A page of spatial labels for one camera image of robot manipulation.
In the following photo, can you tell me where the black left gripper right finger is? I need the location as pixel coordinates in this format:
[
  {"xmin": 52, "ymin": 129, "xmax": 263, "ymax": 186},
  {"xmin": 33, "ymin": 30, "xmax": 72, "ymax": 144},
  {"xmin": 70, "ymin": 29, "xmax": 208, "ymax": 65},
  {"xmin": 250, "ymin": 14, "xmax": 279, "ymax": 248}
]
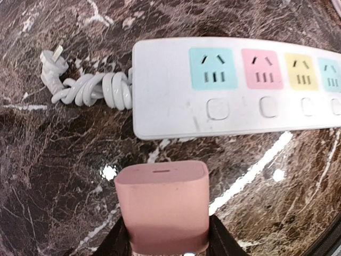
[{"xmin": 206, "ymin": 215, "xmax": 248, "ymax": 256}]

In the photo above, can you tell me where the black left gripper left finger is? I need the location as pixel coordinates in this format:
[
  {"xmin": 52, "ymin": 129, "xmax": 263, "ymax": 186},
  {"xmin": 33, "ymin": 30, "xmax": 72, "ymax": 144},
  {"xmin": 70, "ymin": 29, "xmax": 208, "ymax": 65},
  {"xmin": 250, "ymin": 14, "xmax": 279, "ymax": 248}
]
[{"xmin": 92, "ymin": 217, "xmax": 132, "ymax": 256}]

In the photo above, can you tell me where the pink small charger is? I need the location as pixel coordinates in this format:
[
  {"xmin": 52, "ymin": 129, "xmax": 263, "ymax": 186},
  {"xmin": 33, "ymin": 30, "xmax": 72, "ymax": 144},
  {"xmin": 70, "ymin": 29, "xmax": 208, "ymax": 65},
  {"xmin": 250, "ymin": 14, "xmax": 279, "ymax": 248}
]
[{"xmin": 114, "ymin": 160, "xmax": 209, "ymax": 255}]

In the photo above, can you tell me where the white multicolour power strip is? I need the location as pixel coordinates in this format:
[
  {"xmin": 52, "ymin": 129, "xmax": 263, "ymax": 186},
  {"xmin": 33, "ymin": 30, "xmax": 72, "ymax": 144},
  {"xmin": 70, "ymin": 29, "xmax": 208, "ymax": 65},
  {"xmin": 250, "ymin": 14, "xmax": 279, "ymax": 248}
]
[{"xmin": 132, "ymin": 37, "xmax": 340, "ymax": 140}]

